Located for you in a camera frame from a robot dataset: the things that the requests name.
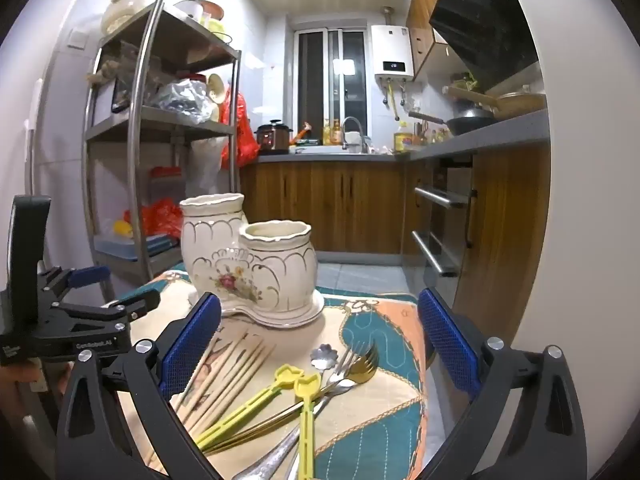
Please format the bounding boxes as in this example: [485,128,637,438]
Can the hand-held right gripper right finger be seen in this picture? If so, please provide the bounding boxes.
[417,287,588,480]

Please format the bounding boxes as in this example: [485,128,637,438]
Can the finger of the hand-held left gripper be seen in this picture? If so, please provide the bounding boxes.
[42,266,112,297]
[57,292,162,321]

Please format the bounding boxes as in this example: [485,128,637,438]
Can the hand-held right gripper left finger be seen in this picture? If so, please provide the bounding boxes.
[55,292,223,480]

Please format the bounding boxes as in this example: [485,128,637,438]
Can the bunch of wooden chopsticks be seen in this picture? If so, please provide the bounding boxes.
[145,327,278,476]

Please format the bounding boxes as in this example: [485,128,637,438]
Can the gold metal fork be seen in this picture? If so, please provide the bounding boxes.
[207,340,381,457]

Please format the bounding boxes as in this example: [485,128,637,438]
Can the yellow plastic spoon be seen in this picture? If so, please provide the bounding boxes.
[195,365,307,451]
[294,374,321,480]

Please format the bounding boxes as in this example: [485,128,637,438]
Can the cream ceramic double utensil holder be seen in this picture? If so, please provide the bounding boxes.
[179,192,326,330]

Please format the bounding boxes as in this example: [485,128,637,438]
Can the silver metal spoon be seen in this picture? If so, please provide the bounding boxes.
[231,379,357,480]

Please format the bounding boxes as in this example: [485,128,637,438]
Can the person's left hand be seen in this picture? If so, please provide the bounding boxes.
[0,362,68,398]

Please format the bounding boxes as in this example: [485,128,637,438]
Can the blue plastic tray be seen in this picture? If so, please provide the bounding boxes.
[95,232,181,262]

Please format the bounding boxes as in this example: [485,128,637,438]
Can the crumpled red plastic bag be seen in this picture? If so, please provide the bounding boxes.
[124,199,183,238]

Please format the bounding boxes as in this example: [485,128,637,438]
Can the patterned quilted cloth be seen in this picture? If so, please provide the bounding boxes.
[120,270,436,480]

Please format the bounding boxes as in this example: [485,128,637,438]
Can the red lidded box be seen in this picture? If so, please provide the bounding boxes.
[150,166,183,201]

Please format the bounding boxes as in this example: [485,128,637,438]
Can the white refrigerator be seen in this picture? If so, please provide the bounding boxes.
[0,20,108,311]

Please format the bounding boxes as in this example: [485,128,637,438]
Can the white plastic bag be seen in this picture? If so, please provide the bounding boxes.
[187,135,226,196]

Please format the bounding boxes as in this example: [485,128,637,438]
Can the metal shelf rack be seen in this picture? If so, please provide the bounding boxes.
[82,0,243,286]

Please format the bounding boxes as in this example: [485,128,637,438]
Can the wooden lower cabinets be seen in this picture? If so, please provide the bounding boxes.
[240,142,551,341]

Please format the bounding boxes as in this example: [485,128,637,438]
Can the clear crumpled plastic bag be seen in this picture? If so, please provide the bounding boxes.
[150,79,213,125]

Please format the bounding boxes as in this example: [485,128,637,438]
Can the brown plush toy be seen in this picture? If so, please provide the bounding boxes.
[87,60,121,87]

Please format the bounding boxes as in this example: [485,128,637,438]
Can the hanging red plastic bag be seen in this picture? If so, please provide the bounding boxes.
[220,85,261,168]

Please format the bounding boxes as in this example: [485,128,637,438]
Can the grey kitchen countertop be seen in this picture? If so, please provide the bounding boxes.
[257,109,550,162]

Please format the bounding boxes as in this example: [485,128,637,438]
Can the yellow cooking oil bottle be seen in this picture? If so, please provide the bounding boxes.
[393,120,416,153]

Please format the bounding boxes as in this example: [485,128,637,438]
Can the dark red rice cooker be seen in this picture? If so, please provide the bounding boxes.
[254,120,293,155]

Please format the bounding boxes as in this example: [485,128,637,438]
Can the black wok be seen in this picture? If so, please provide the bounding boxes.
[409,111,496,136]

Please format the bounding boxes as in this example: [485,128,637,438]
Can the chrome sink faucet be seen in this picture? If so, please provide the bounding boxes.
[341,116,370,153]

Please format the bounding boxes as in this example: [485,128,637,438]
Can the white ceramic pot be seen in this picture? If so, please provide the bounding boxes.
[102,0,151,36]

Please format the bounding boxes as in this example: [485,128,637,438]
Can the sliding kitchen window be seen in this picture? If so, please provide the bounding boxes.
[294,27,368,143]

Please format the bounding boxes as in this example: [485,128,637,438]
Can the white water heater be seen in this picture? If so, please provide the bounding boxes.
[371,24,416,81]

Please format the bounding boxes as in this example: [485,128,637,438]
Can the black range hood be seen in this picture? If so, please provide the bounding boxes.
[429,0,541,92]

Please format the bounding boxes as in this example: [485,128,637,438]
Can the wooden upper cabinet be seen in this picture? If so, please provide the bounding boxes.
[406,0,453,81]

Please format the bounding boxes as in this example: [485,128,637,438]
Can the built-in oven with handles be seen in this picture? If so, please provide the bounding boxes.
[412,155,478,291]

